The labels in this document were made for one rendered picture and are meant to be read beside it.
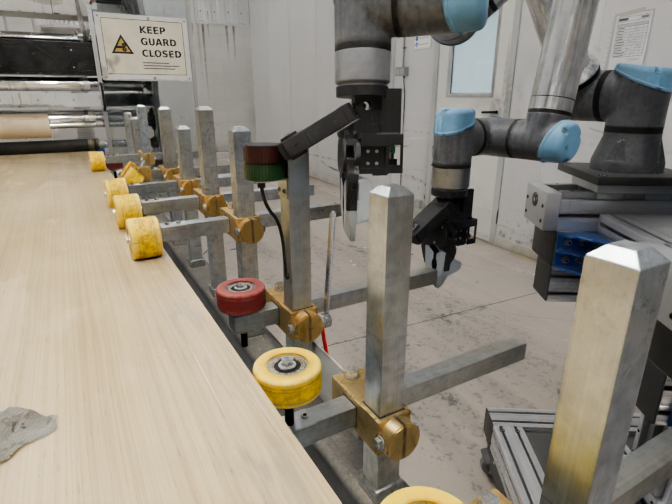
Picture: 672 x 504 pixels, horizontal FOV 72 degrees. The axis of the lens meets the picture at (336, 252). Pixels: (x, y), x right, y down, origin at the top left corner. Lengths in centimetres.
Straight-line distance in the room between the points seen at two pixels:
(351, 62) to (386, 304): 31
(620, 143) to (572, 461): 93
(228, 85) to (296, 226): 895
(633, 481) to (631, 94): 84
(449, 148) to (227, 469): 68
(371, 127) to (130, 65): 238
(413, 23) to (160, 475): 56
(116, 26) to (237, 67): 684
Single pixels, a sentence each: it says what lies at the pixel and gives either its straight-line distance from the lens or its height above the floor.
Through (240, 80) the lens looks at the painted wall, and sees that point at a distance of 970.
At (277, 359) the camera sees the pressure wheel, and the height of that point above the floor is 90.
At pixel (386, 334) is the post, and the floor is 95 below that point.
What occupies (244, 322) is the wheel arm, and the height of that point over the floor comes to 85.
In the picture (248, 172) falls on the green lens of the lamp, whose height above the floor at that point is 110.
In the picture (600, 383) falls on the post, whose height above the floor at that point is 103.
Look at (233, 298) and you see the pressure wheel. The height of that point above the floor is 90.
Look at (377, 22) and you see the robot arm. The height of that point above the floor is 129.
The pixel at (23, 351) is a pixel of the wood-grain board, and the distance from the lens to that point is 71.
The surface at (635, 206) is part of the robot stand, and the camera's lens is 125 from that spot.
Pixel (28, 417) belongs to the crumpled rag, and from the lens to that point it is 55.
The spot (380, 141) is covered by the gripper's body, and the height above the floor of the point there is 115.
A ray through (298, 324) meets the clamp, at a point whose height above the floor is 86.
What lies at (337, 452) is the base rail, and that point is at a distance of 75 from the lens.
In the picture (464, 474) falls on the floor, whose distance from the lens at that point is 178.
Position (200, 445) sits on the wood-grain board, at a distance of 48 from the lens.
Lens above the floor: 121
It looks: 19 degrees down
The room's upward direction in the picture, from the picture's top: straight up
